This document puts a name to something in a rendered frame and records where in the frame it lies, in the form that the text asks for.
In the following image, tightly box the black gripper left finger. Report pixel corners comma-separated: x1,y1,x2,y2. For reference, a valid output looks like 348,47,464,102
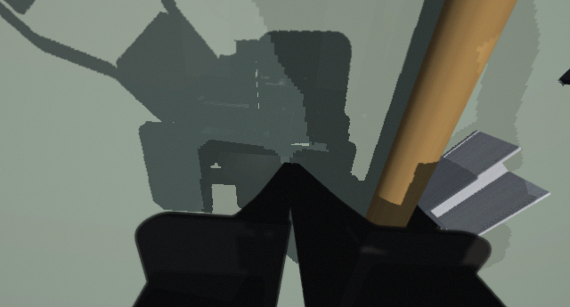
134,162,294,307

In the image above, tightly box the dark grey l-shaped bar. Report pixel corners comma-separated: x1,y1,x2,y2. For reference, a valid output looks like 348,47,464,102
559,69,570,85

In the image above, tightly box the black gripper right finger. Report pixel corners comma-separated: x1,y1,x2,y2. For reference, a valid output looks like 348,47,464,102
290,163,492,307

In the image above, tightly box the long wooden-handled scraper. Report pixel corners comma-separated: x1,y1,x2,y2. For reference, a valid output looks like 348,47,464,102
365,0,517,227

